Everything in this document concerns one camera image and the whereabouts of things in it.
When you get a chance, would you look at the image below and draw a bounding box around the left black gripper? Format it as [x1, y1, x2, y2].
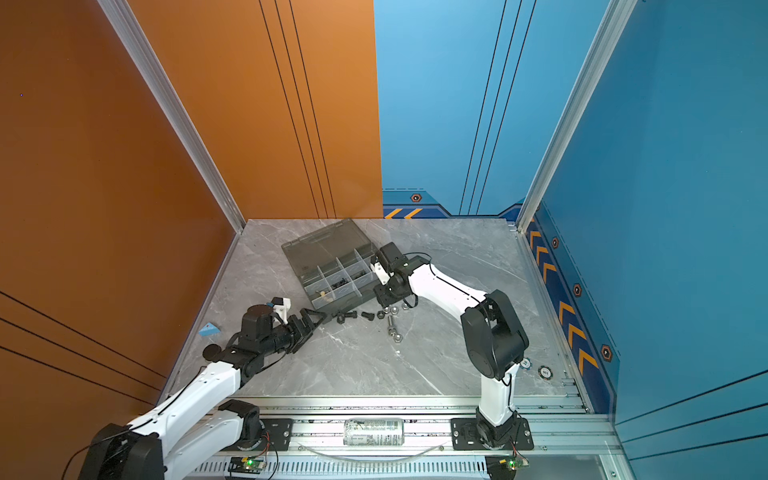
[260, 309, 327, 359]

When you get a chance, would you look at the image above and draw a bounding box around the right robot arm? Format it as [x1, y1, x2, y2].
[371, 242, 534, 451]

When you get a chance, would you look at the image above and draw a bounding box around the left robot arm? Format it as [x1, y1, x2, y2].
[79, 298, 327, 479]

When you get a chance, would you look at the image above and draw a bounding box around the blue triangular wedge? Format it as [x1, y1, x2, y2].
[198, 322, 221, 337]

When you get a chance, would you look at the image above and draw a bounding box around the black round cap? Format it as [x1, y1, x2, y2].
[203, 344, 221, 362]

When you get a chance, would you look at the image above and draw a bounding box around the silver hex bolt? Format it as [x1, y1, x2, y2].
[387, 315, 403, 343]

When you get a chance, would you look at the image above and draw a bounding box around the grey plastic organizer box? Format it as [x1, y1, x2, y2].
[282, 219, 380, 317]

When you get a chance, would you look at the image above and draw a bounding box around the black bolt near box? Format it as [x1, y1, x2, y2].
[336, 311, 358, 324]

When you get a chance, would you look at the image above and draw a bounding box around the left circuit board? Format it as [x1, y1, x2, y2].
[226, 456, 267, 477]

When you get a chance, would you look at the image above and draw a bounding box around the circuit board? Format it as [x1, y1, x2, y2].
[485, 456, 529, 480]
[226, 456, 267, 477]

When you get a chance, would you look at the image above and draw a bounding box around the black round marker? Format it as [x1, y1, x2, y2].
[538, 365, 554, 380]

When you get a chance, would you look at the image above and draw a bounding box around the right circuit board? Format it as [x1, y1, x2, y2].
[485, 456, 529, 480]

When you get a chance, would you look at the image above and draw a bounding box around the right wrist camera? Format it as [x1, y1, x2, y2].
[371, 256, 391, 285]

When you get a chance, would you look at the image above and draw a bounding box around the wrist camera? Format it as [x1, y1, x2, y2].
[271, 297, 291, 321]
[371, 256, 391, 285]

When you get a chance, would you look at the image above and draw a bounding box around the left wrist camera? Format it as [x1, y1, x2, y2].
[271, 297, 291, 321]

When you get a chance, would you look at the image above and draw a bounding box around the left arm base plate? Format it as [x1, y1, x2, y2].
[235, 418, 294, 453]

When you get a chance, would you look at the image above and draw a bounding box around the aluminium front rail frame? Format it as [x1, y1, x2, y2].
[107, 394, 637, 480]

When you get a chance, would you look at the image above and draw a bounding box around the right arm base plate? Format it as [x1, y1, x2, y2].
[450, 414, 535, 451]

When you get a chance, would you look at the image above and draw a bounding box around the right aluminium corner post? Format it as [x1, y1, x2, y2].
[515, 0, 637, 234]

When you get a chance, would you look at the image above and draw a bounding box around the aluminium corner post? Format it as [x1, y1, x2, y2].
[98, 0, 246, 235]
[515, 0, 637, 234]

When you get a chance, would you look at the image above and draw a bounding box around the left aluminium corner post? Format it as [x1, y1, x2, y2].
[98, 0, 246, 235]

